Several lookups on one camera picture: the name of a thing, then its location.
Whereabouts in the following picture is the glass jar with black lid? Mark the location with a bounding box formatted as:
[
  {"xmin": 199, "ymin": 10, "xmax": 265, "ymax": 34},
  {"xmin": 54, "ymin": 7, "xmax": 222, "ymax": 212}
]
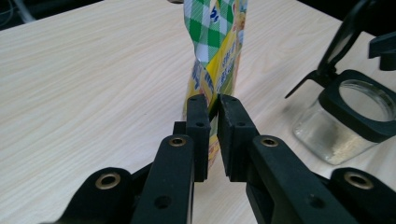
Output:
[{"xmin": 284, "ymin": 0, "xmax": 396, "ymax": 166}]

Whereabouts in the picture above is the yellow spouted pouch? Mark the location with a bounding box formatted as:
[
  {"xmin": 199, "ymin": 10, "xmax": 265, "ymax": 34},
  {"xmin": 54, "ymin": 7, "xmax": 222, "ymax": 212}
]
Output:
[{"xmin": 182, "ymin": 0, "xmax": 249, "ymax": 171}]

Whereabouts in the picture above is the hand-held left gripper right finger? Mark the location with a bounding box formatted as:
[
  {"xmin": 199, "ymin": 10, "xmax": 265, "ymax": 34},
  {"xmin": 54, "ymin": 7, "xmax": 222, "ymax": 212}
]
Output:
[{"xmin": 216, "ymin": 93, "xmax": 359, "ymax": 224}]

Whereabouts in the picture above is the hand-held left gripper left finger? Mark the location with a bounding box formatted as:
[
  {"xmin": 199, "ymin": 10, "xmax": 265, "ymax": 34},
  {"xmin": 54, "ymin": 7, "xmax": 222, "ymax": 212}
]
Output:
[{"xmin": 130, "ymin": 94, "xmax": 212, "ymax": 224}]

